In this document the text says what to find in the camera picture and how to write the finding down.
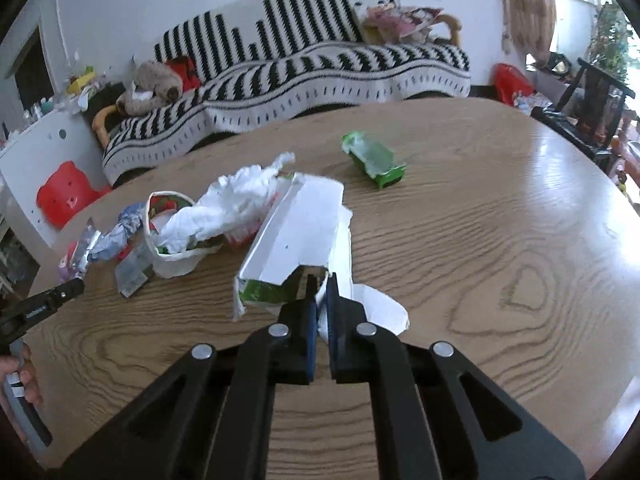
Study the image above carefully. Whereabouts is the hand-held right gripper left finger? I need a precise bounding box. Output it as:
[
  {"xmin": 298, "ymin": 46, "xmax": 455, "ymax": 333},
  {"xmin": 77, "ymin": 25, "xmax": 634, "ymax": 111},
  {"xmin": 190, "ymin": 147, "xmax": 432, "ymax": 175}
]
[{"xmin": 47, "ymin": 266, "xmax": 321, "ymax": 480}]

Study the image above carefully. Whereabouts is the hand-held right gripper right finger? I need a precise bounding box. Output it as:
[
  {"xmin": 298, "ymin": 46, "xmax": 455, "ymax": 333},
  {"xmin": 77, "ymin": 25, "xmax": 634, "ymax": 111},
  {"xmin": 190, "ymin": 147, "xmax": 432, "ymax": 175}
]
[{"xmin": 325, "ymin": 271, "xmax": 588, "ymax": 480}]

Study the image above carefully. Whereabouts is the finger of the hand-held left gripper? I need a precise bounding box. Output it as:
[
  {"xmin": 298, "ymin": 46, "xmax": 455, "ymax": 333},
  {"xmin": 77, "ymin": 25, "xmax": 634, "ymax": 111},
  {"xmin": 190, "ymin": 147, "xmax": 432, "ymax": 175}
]
[{"xmin": 0, "ymin": 277, "xmax": 86, "ymax": 342}]

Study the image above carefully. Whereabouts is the torn white green carton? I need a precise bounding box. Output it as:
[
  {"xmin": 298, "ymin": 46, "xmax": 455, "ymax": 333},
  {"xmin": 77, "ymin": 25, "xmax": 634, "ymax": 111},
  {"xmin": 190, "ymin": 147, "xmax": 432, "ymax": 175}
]
[{"xmin": 232, "ymin": 172, "xmax": 411, "ymax": 348}]

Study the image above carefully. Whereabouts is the person's left hand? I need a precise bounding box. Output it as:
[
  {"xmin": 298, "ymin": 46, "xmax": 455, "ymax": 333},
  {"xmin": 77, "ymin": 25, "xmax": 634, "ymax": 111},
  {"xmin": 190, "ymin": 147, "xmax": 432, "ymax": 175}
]
[{"xmin": 0, "ymin": 341, "xmax": 44, "ymax": 410}]

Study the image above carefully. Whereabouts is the silver red snack wrapper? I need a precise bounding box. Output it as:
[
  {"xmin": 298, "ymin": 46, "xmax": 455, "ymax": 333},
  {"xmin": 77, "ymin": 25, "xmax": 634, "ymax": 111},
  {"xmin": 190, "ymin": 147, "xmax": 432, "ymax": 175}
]
[{"xmin": 57, "ymin": 217, "xmax": 103, "ymax": 283}]

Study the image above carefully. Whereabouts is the clear plastic packet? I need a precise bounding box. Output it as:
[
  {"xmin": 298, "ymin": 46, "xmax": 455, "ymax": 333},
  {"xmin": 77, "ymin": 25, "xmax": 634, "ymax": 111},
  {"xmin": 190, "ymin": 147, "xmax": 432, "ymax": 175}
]
[{"xmin": 115, "ymin": 245, "xmax": 156, "ymax": 298}]

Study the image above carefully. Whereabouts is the crumpled foil wrapper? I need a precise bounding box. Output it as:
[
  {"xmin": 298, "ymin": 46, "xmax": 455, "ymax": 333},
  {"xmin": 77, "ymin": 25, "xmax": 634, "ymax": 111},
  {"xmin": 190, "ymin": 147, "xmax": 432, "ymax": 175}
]
[{"xmin": 87, "ymin": 203, "xmax": 147, "ymax": 262}]

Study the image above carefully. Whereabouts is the red bear cushion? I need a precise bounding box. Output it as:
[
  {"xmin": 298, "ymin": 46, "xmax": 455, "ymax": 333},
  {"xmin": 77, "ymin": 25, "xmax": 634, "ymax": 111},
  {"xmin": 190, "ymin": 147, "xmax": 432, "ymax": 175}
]
[{"xmin": 36, "ymin": 161, "xmax": 113, "ymax": 228}]

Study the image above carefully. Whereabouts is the white printed paper bowl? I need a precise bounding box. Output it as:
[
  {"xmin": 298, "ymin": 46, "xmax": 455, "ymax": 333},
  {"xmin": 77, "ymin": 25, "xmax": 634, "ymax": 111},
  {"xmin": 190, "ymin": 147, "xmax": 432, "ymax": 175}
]
[{"xmin": 142, "ymin": 190, "xmax": 223, "ymax": 280}]

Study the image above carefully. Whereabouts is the red printed paper cup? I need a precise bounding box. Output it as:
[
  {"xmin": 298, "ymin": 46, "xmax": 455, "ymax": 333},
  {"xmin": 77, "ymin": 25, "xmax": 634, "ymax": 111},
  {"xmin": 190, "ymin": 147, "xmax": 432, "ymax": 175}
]
[{"xmin": 222, "ymin": 210, "xmax": 266, "ymax": 247}]

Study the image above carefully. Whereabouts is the white cabinet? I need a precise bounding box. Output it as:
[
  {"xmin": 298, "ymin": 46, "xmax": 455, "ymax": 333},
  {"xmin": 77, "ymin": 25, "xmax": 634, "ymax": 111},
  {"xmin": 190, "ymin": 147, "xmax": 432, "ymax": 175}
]
[{"xmin": 0, "ymin": 107, "xmax": 113, "ymax": 248}]

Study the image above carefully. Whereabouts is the crumpled white tissue paper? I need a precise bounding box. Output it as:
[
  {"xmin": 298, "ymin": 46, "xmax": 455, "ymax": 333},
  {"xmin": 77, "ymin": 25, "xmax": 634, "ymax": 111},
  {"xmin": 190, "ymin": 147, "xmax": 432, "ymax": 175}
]
[{"xmin": 160, "ymin": 151, "xmax": 297, "ymax": 253}]

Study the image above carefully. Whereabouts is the rattan sofa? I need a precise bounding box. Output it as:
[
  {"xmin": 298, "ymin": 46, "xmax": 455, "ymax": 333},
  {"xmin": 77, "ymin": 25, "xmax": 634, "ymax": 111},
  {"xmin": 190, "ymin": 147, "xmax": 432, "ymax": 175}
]
[{"xmin": 92, "ymin": 0, "xmax": 473, "ymax": 188}]

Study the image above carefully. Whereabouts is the torn green carton piece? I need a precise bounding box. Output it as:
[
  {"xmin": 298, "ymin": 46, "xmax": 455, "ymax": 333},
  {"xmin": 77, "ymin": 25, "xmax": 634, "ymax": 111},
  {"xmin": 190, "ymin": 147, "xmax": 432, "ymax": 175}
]
[{"xmin": 341, "ymin": 131, "xmax": 407, "ymax": 190}]

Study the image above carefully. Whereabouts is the yellow toy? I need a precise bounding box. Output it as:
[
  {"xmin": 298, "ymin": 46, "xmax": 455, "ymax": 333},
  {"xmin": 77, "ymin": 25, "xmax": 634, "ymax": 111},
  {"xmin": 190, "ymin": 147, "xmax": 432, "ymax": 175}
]
[{"xmin": 66, "ymin": 66, "xmax": 97, "ymax": 95}]

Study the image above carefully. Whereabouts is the brown teddy bear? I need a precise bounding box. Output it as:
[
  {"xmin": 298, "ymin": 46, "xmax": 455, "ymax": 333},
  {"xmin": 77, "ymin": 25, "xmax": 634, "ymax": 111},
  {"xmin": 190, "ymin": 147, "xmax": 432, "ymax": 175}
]
[{"xmin": 116, "ymin": 60, "xmax": 182, "ymax": 116}]

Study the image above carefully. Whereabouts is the red plastic bag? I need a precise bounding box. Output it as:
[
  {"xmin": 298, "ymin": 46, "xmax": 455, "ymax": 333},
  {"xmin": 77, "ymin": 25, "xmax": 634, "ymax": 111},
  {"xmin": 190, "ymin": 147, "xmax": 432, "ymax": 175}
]
[{"xmin": 492, "ymin": 62, "xmax": 535, "ymax": 107}]

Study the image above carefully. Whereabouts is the black wooden chair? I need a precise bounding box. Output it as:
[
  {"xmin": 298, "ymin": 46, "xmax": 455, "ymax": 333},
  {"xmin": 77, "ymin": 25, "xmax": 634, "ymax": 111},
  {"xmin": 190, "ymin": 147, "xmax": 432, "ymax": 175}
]
[{"xmin": 530, "ymin": 57, "xmax": 636, "ymax": 163}]

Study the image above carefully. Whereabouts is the patterned curtain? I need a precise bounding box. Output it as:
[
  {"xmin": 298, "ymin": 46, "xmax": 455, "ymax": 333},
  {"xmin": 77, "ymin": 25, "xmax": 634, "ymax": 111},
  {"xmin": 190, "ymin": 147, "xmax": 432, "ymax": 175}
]
[{"xmin": 502, "ymin": 0, "xmax": 557, "ymax": 61}]

